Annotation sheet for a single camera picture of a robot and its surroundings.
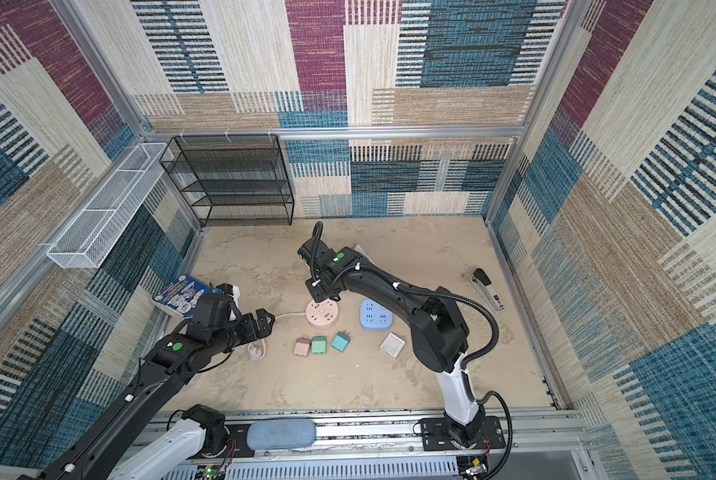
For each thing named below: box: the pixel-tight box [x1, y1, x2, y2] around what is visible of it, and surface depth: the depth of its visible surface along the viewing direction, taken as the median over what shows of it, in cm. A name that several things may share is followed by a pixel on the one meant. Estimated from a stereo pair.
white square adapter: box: [379, 332, 406, 359], surface depth 87 cm
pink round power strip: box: [305, 298, 340, 330], surface depth 94 cm
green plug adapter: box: [311, 336, 327, 355], surface depth 89 cm
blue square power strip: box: [359, 299, 393, 332], surface depth 93 cm
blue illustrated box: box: [153, 275, 215, 319], surface depth 99 cm
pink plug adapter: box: [293, 337, 311, 358], surface depth 89 cm
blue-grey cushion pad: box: [246, 419, 317, 450], surface depth 74 cm
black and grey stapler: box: [470, 267, 505, 313], surface depth 100 cm
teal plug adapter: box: [331, 330, 351, 352], surface depth 89 cm
